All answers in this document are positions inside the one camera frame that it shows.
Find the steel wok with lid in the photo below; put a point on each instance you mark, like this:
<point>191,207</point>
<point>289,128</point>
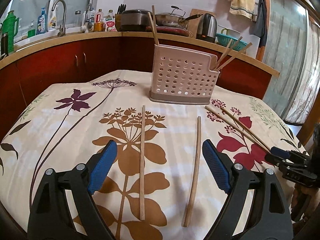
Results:
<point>171,19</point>

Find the black rice cooker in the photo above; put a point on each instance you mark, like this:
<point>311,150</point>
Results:
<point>134,20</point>

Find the white green-handled mug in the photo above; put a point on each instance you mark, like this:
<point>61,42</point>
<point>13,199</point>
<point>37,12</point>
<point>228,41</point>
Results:
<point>230,32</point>

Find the wooden cutting board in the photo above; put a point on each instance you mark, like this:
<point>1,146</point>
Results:
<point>193,24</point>

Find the blue detergent bottle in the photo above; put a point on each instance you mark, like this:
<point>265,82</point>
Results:
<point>42,22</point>

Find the small green bottle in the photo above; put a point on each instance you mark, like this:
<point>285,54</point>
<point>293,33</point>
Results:
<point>31,31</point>

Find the floral tablecloth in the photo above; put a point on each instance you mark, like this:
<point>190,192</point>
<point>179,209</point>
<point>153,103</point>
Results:
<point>69,122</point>

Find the wooden chopstick in holder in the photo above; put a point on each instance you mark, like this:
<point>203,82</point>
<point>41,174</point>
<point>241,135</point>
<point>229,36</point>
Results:
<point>229,47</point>
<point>153,28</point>

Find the teal plastic colander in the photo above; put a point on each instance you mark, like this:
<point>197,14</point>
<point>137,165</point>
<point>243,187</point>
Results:
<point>224,40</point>

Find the yellow hanging towel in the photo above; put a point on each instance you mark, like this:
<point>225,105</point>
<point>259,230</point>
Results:
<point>243,8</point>

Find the cooking oil bottle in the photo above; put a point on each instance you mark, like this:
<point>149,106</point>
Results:
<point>99,21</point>

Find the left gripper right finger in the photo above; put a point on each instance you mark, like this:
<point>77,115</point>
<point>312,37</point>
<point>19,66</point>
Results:
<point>220,166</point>

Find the green thermos jug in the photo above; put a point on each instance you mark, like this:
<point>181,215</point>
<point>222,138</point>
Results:
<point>10,26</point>

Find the red white snack bag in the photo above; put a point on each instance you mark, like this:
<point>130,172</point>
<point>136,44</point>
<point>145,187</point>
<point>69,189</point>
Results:
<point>109,20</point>

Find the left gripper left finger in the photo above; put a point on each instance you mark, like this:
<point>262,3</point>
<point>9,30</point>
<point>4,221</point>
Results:
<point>99,165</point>

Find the red kitchen cabinets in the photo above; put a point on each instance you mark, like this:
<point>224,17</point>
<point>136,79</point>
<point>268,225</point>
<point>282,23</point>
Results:
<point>80,58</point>

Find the stainless electric kettle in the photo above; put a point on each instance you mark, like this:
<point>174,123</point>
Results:
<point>207,28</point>

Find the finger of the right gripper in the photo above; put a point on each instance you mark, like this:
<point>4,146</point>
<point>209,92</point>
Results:
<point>285,152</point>
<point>282,163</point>

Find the dark hanging cloth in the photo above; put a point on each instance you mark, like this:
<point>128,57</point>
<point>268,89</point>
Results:
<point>260,27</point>

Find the wooden framed glass door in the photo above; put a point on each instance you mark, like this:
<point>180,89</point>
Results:
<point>292,49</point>

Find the red induction cooktop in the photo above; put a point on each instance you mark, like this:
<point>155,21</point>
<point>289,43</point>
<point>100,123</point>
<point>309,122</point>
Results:
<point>172,31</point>

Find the white spray bottle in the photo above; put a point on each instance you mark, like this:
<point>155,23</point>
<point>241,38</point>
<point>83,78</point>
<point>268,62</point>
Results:
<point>52,22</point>

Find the knife block with knives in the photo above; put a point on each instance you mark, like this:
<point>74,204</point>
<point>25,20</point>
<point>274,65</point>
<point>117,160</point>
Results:
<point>120,10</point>

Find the beige perforated utensil holder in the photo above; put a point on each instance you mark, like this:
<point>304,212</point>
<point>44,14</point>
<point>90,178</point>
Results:
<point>182,76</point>

